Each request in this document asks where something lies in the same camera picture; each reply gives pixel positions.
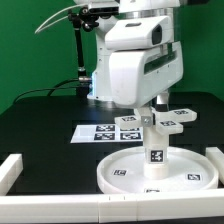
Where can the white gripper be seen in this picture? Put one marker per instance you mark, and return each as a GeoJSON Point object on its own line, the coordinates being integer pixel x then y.
{"type": "Point", "coordinates": [132, 86]}

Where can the white cross-shaped table base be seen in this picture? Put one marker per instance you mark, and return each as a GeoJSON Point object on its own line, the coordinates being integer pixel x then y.
{"type": "Point", "coordinates": [170, 122]}

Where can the white round table top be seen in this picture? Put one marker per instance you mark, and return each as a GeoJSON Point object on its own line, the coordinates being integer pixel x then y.
{"type": "Point", "coordinates": [126, 171]}

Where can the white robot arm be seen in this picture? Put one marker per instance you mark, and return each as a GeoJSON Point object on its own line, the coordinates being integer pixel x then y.
{"type": "Point", "coordinates": [109, 12]}

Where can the white marker sheet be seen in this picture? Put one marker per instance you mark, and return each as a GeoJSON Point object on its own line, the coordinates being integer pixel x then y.
{"type": "Point", "coordinates": [102, 133]}

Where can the white right fence bar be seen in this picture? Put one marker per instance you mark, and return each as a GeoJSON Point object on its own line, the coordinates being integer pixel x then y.
{"type": "Point", "coordinates": [216, 156]}

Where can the white fence bar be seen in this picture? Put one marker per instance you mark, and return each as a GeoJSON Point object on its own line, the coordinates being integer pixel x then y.
{"type": "Point", "coordinates": [10, 169]}
{"type": "Point", "coordinates": [216, 156]}
{"type": "Point", "coordinates": [104, 208]}

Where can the white front fence bar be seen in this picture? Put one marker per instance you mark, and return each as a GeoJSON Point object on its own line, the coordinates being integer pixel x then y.
{"type": "Point", "coordinates": [104, 208]}

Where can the white left fence bar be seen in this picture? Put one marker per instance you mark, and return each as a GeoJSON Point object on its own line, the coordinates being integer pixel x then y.
{"type": "Point", "coordinates": [10, 169]}

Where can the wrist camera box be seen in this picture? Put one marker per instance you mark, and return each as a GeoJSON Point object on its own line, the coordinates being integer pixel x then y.
{"type": "Point", "coordinates": [139, 33]}

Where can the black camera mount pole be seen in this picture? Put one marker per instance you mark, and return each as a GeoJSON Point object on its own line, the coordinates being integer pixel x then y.
{"type": "Point", "coordinates": [83, 20]}

